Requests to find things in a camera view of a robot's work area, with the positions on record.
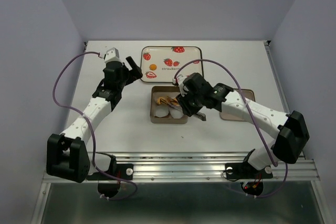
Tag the orange swirl cookie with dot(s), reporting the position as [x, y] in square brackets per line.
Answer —
[173, 101]

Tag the gold square cookie tin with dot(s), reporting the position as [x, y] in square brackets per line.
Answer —
[164, 91]

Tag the orange round cookie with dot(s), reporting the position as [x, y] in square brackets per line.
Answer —
[153, 67]

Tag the aluminium front frame rails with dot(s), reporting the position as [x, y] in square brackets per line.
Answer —
[188, 188]

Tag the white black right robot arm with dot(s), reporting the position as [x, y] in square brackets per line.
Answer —
[266, 120]

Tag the aluminium table edge rail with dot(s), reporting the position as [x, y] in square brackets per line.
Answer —
[284, 98]

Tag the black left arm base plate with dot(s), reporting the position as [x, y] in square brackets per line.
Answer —
[108, 163]

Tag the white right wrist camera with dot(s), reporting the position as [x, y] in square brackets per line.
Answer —
[178, 80]

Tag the strawberry print tray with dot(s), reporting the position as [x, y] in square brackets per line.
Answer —
[169, 60]

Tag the white paper cup front-right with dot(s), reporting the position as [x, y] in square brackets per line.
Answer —
[176, 114]

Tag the white paper cup front-left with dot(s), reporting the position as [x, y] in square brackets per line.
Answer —
[161, 111]

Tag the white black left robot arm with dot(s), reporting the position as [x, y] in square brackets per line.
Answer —
[67, 155]

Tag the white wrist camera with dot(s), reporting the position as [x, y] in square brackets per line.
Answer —
[178, 80]
[112, 55]

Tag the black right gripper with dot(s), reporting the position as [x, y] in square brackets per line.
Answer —
[182, 99]

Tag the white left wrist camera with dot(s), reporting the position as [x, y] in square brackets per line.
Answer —
[112, 55]

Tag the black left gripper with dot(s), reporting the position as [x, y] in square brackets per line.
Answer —
[134, 74]

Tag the steel serving tongs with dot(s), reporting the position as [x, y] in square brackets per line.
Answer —
[198, 115]

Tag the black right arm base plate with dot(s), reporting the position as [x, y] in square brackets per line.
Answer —
[237, 171]

